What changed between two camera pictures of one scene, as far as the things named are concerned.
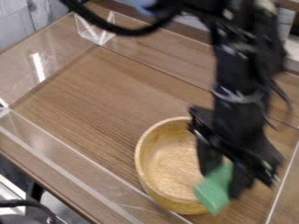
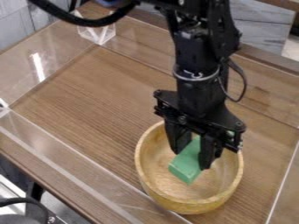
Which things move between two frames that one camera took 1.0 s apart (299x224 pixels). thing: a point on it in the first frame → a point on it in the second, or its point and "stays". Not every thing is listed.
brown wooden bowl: (167, 164) stays
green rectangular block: (212, 188) → (184, 165)
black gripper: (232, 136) → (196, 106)
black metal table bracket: (34, 214) stays
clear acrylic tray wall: (93, 191) stays
